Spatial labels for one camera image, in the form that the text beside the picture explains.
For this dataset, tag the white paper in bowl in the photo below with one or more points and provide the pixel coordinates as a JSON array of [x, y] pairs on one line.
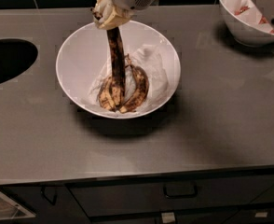
[[249, 3], [149, 58]]

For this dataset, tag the spotted right banana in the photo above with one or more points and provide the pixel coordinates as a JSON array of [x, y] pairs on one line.
[[141, 88]]

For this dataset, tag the black drawer handle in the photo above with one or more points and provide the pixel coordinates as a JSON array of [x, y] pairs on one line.
[[180, 190]]

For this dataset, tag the spotted left banana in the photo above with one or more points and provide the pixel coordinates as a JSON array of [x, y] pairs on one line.
[[104, 96]]

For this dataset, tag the open dishwasher door corner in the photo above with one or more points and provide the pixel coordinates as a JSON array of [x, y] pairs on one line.
[[11, 209]]

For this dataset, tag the large white bowl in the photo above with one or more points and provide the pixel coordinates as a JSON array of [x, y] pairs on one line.
[[84, 52]]

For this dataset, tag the dark drawer front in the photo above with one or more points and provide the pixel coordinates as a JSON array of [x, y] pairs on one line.
[[103, 200]]

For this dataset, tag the black cabinet handle left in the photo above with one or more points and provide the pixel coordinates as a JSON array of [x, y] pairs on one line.
[[49, 194]]

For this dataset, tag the spotted brown banana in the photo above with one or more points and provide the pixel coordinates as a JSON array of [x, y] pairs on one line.
[[118, 76]]

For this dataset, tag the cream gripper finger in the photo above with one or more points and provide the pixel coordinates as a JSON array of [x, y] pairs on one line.
[[113, 16], [102, 11]]

